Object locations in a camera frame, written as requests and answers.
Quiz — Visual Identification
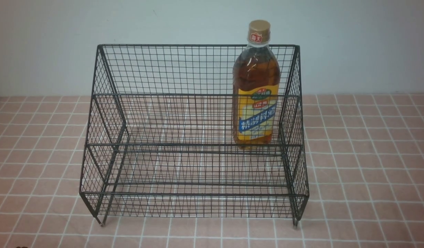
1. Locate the amber seasoning bottle yellow label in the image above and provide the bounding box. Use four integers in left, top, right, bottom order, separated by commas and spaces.
232, 19, 281, 149

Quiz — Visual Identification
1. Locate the pink grid tablecloth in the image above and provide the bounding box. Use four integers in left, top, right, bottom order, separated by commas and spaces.
0, 95, 424, 248

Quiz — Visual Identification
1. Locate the black wire mesh rack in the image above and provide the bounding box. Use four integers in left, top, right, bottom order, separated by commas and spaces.
79, 44, 309, 227

